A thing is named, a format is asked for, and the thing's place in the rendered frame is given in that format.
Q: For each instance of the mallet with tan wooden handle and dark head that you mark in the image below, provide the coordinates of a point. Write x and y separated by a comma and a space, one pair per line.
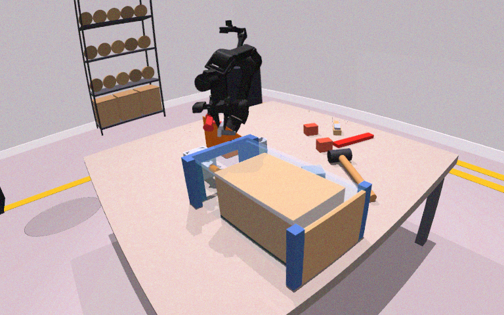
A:
344, 156

